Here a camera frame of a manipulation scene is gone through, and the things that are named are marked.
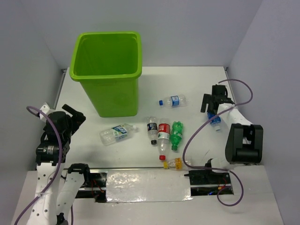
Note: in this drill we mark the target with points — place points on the clear bottle blue label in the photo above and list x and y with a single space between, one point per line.
218 124

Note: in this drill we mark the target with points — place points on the silver foil sheet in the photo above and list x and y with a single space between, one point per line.
147 185

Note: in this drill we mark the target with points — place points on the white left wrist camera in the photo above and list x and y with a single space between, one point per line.
46 109

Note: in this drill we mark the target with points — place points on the clear bottle white green label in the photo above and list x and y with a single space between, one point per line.
117 134

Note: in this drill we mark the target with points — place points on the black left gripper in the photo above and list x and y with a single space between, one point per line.
79 117

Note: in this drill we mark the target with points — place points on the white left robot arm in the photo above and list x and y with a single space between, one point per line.
54 196

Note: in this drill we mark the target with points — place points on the clear bottle red label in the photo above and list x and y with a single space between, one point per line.
163 139

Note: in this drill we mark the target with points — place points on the clear bottle blue cap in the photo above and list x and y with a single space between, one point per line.
173 101

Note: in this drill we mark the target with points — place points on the clear bottle yellow cap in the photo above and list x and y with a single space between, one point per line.
178 164

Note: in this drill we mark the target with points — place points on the green plastic bin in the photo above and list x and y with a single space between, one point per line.
108 66

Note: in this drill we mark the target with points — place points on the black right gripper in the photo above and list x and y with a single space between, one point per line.
207 98

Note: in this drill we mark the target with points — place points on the clear bottle black cap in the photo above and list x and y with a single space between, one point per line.
152 130

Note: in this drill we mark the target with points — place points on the green plastic bottle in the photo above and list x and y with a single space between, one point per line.
176 135

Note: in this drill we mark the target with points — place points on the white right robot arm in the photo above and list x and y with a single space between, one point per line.
244 145

